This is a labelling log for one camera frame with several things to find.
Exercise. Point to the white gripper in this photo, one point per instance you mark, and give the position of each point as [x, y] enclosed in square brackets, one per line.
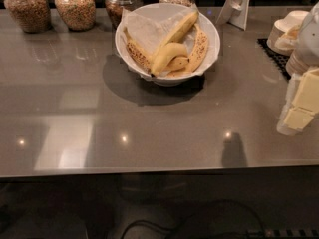
[309, 40]

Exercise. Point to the spotted banana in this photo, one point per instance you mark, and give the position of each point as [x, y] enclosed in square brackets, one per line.
[197, 54]
[137, 52]

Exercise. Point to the small middle yellow banana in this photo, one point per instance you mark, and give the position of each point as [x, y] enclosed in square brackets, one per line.
[177, 63]

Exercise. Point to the front curved yellow banana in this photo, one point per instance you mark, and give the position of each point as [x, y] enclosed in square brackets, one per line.
[165, 55]

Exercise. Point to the upper long yellow banana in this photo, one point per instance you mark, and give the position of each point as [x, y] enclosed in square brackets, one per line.
[178, 31]

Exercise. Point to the white ceramic bowl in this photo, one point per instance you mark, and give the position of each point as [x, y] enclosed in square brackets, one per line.
[148, 24]

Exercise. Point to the front stack paper bowls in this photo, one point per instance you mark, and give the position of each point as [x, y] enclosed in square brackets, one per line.
[295, 64]

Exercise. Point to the black rubber mat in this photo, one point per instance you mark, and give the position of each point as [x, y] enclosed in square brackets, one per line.
[279, 60]

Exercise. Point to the white sign stand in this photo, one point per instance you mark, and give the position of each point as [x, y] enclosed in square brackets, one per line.
[234, 12]

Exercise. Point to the black power strip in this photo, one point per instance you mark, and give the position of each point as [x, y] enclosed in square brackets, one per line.
[283, 234]

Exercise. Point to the far left cereal jar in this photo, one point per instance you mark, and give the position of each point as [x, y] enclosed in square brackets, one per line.
[32, 16]

